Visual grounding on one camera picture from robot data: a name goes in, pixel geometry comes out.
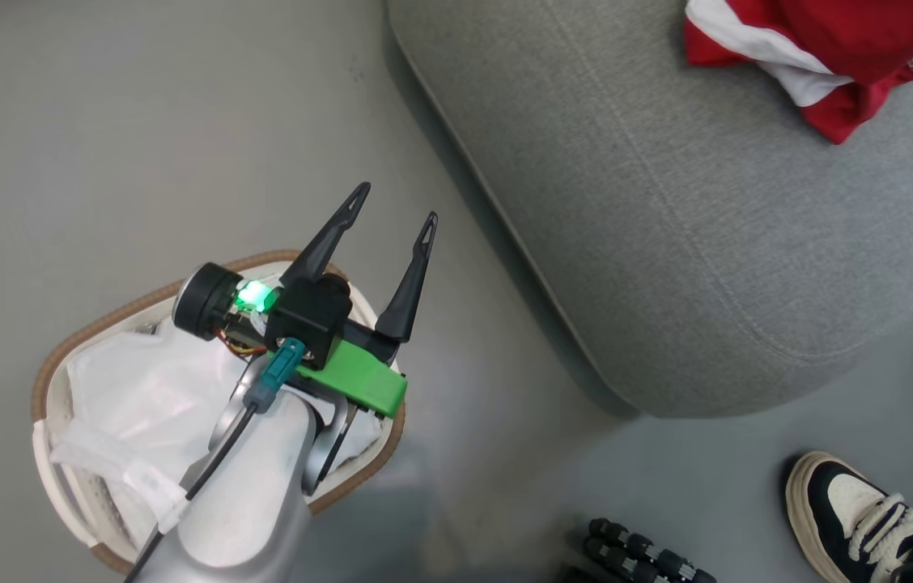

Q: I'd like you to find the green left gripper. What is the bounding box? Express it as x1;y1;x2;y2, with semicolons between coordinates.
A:
278;181;440;420

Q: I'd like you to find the red and white garment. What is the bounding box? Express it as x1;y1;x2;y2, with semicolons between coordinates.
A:
683;0;913;146

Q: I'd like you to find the grey fabric sofa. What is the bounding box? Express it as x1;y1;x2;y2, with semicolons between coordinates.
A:
384;0;913;420

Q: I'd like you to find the white laundry basket brown rim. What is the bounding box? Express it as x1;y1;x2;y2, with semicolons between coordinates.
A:
29;249;408;577

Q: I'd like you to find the black and white sneaker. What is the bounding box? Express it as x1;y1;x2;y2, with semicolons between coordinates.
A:
783;450;913;583

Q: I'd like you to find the black cable teal plug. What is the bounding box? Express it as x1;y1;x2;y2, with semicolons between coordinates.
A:
122;338;308;583

